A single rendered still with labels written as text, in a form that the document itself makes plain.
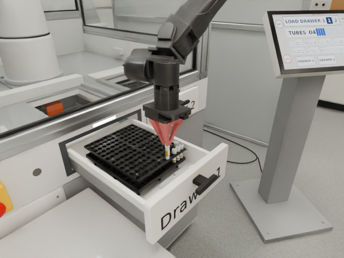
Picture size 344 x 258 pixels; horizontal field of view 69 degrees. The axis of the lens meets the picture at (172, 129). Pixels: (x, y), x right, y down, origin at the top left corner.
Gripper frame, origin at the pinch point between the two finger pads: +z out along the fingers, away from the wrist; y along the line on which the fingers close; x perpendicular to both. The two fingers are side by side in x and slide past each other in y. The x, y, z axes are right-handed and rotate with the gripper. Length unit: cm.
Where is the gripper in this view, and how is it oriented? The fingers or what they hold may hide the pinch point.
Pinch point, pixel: (166, 141)
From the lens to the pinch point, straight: 61.6
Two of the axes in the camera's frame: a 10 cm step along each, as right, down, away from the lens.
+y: 7.3, 2.8, -6.2
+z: -0.1, 9.1, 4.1
